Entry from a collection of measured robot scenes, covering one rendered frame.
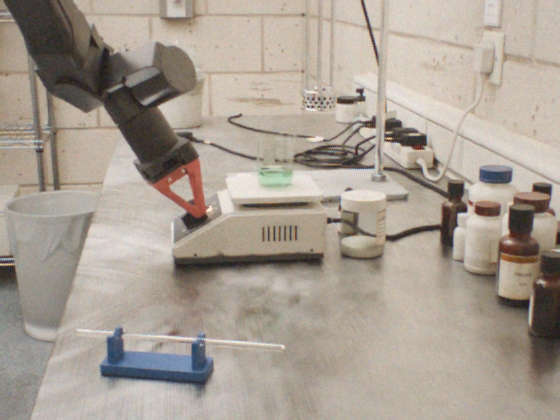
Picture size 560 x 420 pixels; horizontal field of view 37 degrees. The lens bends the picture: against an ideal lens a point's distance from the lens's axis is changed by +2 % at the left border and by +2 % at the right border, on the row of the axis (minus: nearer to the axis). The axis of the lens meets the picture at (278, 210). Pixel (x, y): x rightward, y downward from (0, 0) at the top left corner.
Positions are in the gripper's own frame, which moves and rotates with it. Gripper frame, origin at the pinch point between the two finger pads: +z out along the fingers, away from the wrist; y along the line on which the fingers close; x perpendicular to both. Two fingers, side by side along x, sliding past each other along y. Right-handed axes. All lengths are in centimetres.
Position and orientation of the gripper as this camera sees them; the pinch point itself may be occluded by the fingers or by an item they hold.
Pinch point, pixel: (197, 210)
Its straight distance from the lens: 108.1
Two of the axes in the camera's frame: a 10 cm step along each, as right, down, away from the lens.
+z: 4.9, 8.2, 3.0
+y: -3.2, -1.4, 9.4
